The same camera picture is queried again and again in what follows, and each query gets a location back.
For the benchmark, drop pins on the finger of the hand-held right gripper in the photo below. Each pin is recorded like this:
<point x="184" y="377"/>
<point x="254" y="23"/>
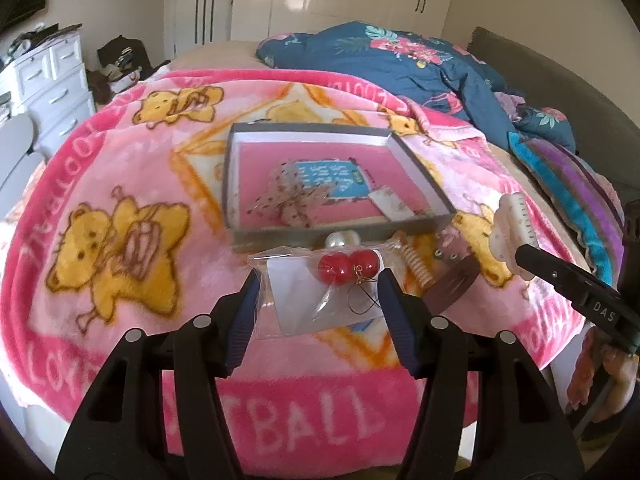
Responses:
<point x="565" y="280"/>

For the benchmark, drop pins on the white flower hair clip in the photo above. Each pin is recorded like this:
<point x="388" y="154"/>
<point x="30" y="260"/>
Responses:
<point x="515" y="220"/>

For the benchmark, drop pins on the pile of clothes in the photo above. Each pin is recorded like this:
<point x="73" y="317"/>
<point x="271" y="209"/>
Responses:
<point x="107" y="85"/>

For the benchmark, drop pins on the white door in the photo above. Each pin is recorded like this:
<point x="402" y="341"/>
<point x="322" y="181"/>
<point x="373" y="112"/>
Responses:
<point x="205" y="10"/>

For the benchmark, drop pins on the pearl hair claw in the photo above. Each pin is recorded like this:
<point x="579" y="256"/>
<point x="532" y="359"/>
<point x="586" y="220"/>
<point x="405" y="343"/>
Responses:
<point x="342" y="240"/>

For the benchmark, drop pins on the grey box with pink lining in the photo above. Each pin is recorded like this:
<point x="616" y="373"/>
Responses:
<point x="260" y="175"/>

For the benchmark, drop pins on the brown snap hair clip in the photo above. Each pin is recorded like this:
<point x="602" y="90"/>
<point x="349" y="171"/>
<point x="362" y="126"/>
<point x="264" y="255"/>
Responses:
<point x="452" y="287"/>

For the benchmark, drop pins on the dark bag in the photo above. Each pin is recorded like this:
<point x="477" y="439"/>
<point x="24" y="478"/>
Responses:
<point x="125" y="57"/>

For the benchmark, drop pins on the striped purple and blue pillow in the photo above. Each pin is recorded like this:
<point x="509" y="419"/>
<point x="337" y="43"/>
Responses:
<point x="575" y="185"/>

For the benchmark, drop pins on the transparent speckled bow hair clip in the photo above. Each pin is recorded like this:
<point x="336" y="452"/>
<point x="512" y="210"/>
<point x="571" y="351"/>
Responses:
<point x="295" y="200"/>

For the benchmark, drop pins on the pink bear printed blanket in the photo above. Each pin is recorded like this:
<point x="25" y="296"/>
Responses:
<point x="150" y="160"/>

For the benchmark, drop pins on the white drawer chest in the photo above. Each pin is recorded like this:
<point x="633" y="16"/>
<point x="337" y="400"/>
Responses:
<point x="50" y="85"/>

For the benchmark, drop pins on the clear bag of red earrings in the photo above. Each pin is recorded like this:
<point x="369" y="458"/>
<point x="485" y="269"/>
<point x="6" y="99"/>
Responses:
<point x="295" y="300"/>

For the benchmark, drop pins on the white chair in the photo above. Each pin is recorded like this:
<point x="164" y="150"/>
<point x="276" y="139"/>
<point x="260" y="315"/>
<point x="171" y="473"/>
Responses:
<point x="17" y="160"/>

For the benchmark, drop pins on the grey headboard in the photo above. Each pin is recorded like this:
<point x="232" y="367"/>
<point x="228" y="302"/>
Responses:
<point x="575" y="95"/>

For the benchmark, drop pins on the clutter on drawer chest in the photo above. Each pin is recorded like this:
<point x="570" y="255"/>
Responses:
<point x="45" y="35"/>

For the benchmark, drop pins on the beige bed sheet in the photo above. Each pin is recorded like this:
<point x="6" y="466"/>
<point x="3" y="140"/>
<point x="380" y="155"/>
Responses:
<point x="215" y="55"/>

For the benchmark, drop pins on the blue floral quilt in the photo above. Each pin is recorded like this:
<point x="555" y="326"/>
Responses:
<point x="400" y="65"/>

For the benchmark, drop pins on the small white packet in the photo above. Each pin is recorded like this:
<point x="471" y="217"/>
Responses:
<point x="392" y="202"/>

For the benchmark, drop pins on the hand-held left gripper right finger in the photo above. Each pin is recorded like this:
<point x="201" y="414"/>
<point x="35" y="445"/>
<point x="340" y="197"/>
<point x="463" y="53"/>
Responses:
<point x="395" y="310"/>

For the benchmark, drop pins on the red ball earring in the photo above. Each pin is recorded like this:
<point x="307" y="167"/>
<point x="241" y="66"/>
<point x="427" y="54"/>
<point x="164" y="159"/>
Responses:
<point x="332" y="266"/>
<point x="361" y="262"/>

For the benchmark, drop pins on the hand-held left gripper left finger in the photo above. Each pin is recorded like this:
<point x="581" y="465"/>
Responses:
<point x="247" y="310"/>

